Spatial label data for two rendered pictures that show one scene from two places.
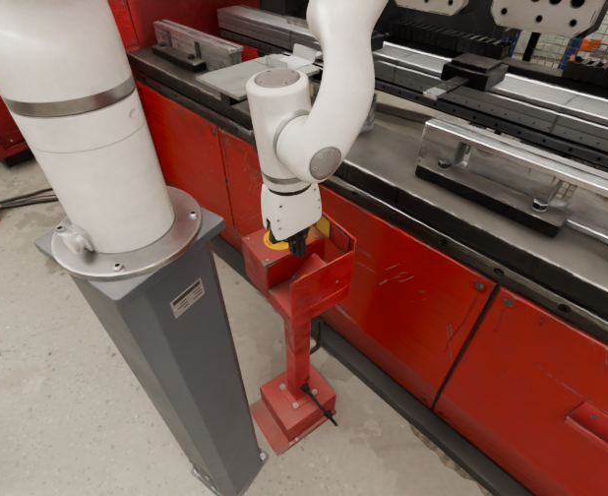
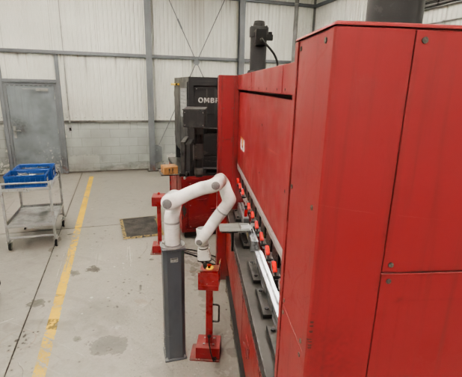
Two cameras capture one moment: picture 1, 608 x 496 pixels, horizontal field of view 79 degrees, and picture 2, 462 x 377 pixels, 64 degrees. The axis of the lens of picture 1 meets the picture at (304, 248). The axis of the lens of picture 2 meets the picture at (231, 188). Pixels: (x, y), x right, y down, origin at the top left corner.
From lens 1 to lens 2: 240 cm
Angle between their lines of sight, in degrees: 43
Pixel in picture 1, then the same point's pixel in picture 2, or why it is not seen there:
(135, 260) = (168, 247)
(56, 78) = (168, 221)
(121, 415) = (158, 325)
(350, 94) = (203, 233)
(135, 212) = (171, 240)
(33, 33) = (168, 216)
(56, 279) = not seen: hidden behind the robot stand
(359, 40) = (210, 226)
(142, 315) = (165, 257)
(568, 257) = (249, 286)
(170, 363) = (166, 273)
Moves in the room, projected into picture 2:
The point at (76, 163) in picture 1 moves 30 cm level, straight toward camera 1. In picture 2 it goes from (167, 230) to (155, 247)
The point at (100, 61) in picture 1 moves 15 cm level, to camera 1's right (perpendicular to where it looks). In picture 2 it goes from (173, 220) to (188, 225)
